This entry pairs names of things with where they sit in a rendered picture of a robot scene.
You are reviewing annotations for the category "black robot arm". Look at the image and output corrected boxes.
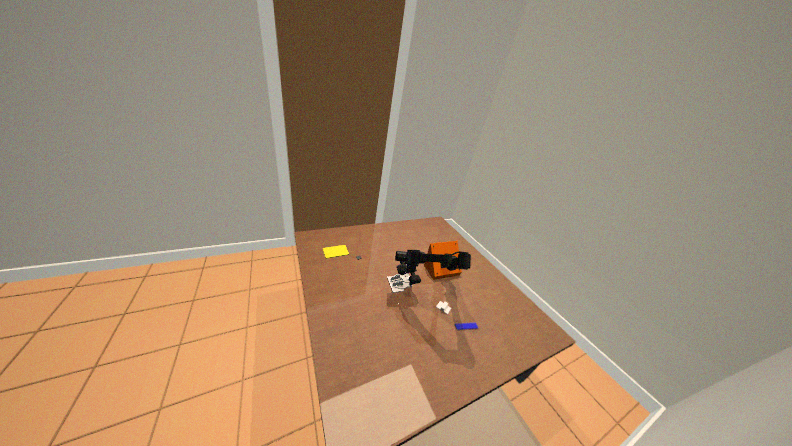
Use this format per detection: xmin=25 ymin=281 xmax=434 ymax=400
xmin=395 ymin=250 xmax=471 ymax=275

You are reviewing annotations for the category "yellow flat plate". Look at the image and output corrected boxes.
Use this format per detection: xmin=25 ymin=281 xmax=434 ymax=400
xmin=323 ymin=245 xmax=349 ymax=258

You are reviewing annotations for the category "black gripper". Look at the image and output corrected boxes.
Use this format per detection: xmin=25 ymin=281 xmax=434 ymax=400
xmin=400 ymin=261 xmax=421 ymax=286

